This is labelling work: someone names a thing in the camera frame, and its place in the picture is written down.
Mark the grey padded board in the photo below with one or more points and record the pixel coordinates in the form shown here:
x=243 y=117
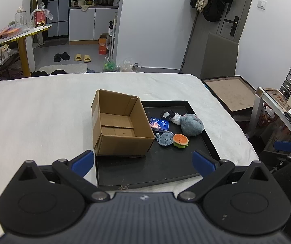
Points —
x=221 y=56

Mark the white kitchen appliance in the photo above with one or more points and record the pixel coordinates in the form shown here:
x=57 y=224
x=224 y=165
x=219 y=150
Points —
x=76 y=3

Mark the blue foil packet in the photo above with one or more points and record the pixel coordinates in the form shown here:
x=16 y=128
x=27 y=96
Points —
x=162 y=125

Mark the grey round plush toy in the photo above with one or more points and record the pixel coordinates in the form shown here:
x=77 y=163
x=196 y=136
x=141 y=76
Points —
x=191 y=127

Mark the black door lock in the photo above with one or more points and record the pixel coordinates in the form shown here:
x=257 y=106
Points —
x=233 y=25

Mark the yellow table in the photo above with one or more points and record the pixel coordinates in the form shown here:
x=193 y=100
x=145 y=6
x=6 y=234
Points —
x=23 y=53

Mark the green plastic bag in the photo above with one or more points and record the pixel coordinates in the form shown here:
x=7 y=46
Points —
x=109 y=66

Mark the hamburger plush toy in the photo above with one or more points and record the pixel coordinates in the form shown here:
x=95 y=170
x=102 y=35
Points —
x=181 y=139

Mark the white floor mat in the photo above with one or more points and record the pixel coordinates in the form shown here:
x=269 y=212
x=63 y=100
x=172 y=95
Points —
x=69 y=68

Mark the colourful snack packets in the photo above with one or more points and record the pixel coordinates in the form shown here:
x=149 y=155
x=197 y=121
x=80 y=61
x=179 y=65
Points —
x=9 y=31

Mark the black tray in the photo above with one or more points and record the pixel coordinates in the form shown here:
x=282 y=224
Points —
x=165 y=162

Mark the glass jar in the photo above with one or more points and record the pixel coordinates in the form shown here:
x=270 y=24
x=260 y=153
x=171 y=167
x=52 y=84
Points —
x=21 y=17

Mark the dark framed glass door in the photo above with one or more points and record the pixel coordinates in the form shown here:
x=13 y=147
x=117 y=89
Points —
x=59 y=10

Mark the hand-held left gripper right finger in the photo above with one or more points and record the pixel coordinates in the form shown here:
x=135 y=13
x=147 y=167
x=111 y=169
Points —
x=202 y=164

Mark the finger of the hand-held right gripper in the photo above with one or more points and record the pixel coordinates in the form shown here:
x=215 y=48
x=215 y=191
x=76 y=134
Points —
x=286 y=146

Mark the orange box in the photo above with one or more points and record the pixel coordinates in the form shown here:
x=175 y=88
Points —
x=102 y=47

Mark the grey door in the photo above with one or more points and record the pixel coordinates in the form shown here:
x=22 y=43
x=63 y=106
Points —
x=244 y=2

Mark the black plush toy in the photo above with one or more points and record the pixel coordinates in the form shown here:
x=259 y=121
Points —
x=167 y=114

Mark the clear plastic bag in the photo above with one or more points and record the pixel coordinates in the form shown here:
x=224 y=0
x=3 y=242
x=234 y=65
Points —
x=129 y=66

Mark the black clothes pile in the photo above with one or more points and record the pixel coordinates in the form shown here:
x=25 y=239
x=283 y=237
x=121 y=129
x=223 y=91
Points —
x=46 y=73

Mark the yellow slipper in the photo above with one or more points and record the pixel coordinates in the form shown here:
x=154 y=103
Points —
x=87 y=58
x=78 y=57

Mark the white kitchen cabinet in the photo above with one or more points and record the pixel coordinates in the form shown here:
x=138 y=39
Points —
x=84 y=25

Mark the white side table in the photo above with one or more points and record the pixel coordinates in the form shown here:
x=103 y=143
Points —
x=258 y=106

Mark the red carton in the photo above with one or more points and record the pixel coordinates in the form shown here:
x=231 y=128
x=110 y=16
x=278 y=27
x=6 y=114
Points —
x=39 y=17

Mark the brown cardboard box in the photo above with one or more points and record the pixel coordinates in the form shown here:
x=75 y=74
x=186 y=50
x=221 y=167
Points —
x=115 y=142

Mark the blue octopus plush toy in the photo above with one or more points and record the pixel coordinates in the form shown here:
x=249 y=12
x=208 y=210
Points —
x=165 y=139

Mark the white light switch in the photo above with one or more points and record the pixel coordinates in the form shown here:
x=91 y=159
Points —
x=261 y=4

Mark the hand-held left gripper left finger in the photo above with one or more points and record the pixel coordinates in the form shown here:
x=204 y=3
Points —
x=83 y=161

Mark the black slipper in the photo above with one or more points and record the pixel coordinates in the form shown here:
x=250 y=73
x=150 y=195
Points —
x=57 y=58
x=65 y=56

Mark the black spray bottle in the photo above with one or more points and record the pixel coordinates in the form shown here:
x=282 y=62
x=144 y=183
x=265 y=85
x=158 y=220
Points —
x=111 y=29

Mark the brown framed board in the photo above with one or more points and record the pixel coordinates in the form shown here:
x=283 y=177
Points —
x=234 y=94

